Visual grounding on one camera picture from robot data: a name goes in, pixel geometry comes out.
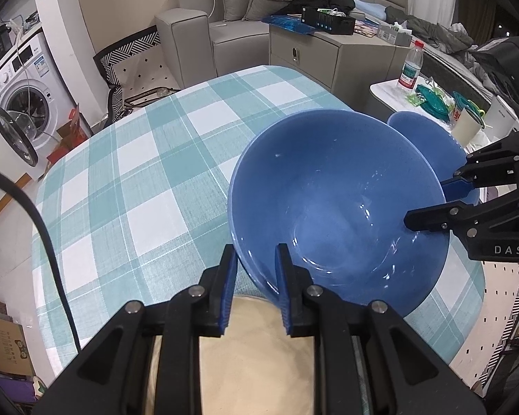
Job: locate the black box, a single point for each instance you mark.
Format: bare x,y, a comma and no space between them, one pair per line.
326,19

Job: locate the cream cup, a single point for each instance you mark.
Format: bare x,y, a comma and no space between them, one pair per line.
465,127

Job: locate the brown cardboard box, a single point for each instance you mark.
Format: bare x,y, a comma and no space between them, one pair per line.
4,346

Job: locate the beige side cabinet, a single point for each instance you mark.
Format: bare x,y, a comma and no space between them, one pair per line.
328,60

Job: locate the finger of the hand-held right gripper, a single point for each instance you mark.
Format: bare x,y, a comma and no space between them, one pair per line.
460,188
437,218

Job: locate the teal plastic container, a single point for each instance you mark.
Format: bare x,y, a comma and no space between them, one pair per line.
469,106
432,99

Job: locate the clear water bottle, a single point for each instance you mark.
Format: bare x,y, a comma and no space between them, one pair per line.
411,67

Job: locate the blue plastic bag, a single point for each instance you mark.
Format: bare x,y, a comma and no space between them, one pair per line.
285,24

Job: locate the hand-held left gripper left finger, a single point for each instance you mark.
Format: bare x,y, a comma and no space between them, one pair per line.
228,285

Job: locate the light blue folded cloth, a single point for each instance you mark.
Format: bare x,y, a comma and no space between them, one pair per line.
372,8

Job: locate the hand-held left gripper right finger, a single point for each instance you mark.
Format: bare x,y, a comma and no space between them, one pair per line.
283,285

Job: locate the blue bowl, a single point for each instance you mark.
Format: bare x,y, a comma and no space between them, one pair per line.
328,207
432,142

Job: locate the beige plate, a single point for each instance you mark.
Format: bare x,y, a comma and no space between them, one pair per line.
251,354

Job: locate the teal checked tablecloth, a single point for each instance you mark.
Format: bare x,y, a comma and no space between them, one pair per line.
155,160

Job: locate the white kettle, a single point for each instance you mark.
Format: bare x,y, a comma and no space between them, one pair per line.
501,114

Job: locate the white marble side table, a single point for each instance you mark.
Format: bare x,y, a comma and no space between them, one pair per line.
389,93

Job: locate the grey tissue box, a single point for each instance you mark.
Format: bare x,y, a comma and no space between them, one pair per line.
393,32

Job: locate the grey sofa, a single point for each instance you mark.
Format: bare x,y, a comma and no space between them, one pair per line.
225,39

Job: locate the white washing machine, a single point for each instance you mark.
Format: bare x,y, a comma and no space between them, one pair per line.
21,82

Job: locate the grey clothes pile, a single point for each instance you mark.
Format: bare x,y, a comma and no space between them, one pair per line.
441,36

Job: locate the open red brown carton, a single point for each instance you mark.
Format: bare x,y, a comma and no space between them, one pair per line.
71,134

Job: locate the black jacket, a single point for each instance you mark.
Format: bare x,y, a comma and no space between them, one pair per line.
320,0

